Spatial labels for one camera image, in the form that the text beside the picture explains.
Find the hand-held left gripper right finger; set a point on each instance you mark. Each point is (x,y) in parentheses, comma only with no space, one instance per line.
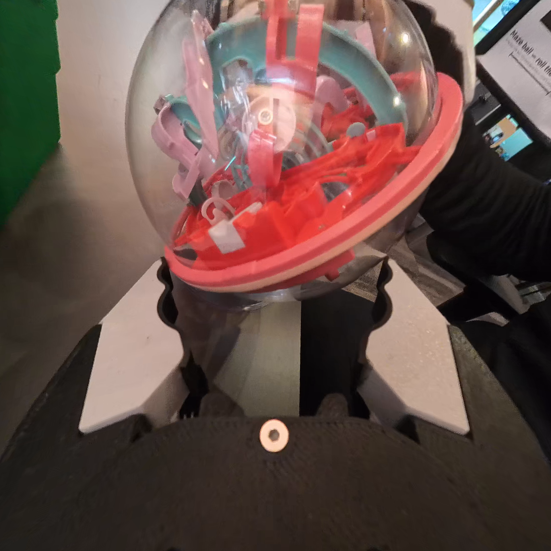
(409,357)

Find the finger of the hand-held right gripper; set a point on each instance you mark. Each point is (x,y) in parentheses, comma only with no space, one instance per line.
(460,56)

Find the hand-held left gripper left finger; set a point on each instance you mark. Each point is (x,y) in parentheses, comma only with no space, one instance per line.
(137,357)

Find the clear maze ball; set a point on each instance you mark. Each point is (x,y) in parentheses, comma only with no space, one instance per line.
(258,129)

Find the person's right forearm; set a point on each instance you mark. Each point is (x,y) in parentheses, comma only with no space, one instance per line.
(482,202)

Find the framed marker sign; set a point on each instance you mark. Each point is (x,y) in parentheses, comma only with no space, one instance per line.
(525,56)

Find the green plastic bin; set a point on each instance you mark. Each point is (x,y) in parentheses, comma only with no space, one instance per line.
(26,107)

